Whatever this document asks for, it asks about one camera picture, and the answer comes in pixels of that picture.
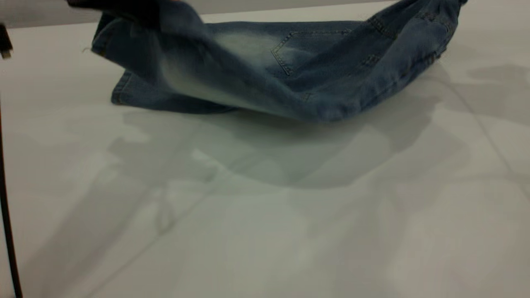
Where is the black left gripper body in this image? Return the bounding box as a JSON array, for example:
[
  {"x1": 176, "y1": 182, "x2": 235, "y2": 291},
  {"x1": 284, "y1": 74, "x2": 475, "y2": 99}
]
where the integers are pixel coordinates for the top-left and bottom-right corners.
[{"x1": 67, "y1": 0, "x2": 163, "y2": 24}]

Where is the blue denim shorts basketball print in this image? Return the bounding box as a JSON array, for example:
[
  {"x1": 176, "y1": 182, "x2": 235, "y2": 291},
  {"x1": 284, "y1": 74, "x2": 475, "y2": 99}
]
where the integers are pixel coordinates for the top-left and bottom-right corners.
[{"x1": 90, "y1": 0, "x2": 468, "y2": 123}]

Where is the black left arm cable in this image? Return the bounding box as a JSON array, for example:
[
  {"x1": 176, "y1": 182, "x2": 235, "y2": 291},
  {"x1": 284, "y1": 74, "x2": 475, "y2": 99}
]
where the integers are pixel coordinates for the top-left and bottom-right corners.
[{"x1": 0, "y1": 23, "x2": 24, "y2": 298}]

